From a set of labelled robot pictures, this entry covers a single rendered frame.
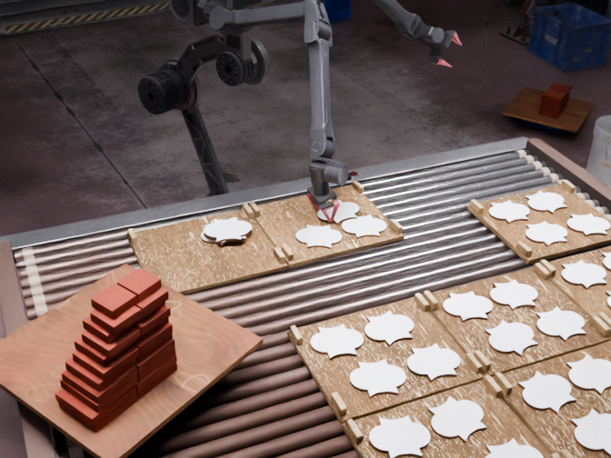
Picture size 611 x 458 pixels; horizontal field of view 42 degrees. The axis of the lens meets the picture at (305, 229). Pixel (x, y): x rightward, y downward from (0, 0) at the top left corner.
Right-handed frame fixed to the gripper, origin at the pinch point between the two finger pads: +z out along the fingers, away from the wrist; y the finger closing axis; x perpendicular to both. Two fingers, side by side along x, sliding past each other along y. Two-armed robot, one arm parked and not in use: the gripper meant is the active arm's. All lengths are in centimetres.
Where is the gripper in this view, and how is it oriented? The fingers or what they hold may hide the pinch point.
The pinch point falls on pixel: (325, 214)
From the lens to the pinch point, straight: 263.5
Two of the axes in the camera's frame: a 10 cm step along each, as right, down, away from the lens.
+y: -4.4, -4.6, 7.7
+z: 1.5, 8.0, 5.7
